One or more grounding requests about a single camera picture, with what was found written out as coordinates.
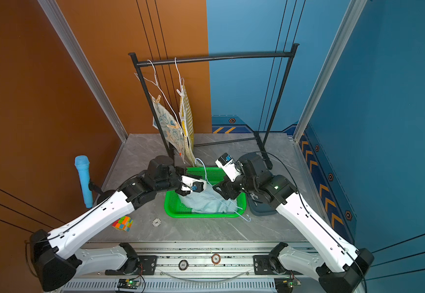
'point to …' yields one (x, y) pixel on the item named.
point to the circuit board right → (286, 284)
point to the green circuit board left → (128, 283)
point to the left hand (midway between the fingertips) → (199, 170)
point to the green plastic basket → (174, 207)
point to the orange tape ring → (216, 263)
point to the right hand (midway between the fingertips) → (221, 181)
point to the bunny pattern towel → (171, 127)
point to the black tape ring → (187, 265)
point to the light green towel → (208, 201)
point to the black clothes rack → (266, 133)
